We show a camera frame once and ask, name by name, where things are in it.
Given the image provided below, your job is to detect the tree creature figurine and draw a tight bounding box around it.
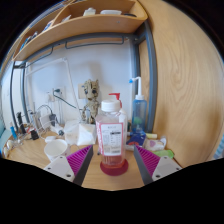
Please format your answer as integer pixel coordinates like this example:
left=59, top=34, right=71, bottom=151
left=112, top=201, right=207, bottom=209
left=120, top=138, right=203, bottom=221
left=81, top=78, right=101, bottom=125

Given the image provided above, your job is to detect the white earbuds case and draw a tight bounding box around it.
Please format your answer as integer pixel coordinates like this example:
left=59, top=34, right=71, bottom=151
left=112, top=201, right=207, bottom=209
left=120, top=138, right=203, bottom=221
left=44, top=135, right=58, bottom=144

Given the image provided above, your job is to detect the green packet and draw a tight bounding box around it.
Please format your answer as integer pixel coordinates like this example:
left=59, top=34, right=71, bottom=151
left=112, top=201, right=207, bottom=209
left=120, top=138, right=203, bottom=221
left=153, top=149, right=175, bottom=159

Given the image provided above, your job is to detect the white packet with purple print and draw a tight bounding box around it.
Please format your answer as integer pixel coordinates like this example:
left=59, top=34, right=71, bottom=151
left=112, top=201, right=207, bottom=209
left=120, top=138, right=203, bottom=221
left=144, top=137, right=168, bottom=152

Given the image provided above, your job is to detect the flat round red coaster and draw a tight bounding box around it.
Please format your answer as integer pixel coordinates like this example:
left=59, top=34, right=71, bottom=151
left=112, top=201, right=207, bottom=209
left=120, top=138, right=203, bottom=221
left=99, top=158, right=129, bottom=177

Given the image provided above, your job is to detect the white mug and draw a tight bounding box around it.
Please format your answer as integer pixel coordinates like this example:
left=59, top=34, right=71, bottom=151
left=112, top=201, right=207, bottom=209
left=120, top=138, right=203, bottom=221
left=43, top=138, right=71, bottom=163

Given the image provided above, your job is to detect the blue squeeze bottle white nozzle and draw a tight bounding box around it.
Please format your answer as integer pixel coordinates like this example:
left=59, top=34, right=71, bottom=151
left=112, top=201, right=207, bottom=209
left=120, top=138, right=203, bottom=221
left=129, top=76, right=148, bottom=134

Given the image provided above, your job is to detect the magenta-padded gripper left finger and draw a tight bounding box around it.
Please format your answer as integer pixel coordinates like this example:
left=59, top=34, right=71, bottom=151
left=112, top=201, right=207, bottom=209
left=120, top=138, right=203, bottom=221
left=43, top=144, right=94, bottom=186

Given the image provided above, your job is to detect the wooden shelf unit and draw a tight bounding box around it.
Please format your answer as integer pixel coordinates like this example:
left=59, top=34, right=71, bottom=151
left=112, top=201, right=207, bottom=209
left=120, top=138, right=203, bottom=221
left=13, top=0, right=149, bottom=63

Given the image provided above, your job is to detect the clear bottle with pink drink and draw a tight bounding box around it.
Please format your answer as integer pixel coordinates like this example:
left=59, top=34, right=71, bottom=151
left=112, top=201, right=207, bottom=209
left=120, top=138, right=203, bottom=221
left=95, top=98, right=127, bottom=169

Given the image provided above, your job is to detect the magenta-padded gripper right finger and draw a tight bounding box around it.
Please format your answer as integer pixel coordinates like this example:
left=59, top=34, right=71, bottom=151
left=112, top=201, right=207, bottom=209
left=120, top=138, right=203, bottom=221
left=133, top=144, right=184, bottom=186

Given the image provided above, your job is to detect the black bottle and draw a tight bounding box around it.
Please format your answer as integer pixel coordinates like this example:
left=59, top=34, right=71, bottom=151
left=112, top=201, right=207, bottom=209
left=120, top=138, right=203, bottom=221
left=16, top=112, right=27, bottom=135

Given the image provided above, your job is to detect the white charger block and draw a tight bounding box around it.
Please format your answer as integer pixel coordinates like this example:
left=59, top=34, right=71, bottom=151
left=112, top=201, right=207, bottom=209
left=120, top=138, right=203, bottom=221
left=39, top=114, right=52, bottom=129

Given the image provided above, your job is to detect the small blue box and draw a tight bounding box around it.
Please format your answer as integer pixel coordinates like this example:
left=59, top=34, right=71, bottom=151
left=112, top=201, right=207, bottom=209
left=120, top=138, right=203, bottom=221
left=128, top=130, right=147, bottom=147

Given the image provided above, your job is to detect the grey metal frame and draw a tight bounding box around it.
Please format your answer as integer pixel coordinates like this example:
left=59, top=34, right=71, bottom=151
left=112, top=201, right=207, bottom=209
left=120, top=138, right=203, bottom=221
left=9, top=19, right=158, bottom=134

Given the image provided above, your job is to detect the black power adapter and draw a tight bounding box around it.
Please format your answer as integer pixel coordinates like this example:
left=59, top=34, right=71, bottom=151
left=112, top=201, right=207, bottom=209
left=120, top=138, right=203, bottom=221
left=49, top=113, right=58, bottom=127

